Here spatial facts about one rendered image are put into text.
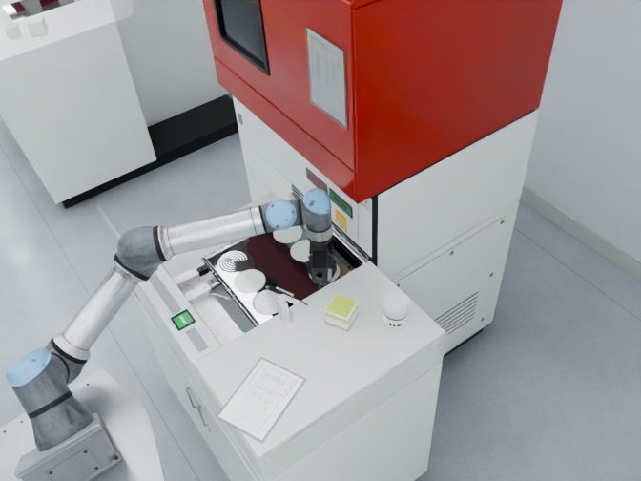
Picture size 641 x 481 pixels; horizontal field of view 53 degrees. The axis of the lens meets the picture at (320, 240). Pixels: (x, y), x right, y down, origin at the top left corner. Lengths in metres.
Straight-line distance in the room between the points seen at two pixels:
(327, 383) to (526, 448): 1.25
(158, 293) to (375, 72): 0.95
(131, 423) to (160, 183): 2.22
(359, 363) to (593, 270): 1.90
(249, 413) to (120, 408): 0.44
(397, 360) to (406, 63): 0.78
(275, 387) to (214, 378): 0.17
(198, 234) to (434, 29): 0.78
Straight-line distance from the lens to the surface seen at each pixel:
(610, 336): 3.22
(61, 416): 1.81
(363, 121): 1.66
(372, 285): 1.95
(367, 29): 1.53
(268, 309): 2.00
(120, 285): 1.86
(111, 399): 2.03
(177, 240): 1.68
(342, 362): 1.79
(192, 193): 3.84
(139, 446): 1.93
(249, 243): 2.20
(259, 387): 1.76
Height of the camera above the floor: 2.46
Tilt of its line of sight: 46 degrees down
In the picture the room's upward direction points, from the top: 5 degrees counter-clockwise
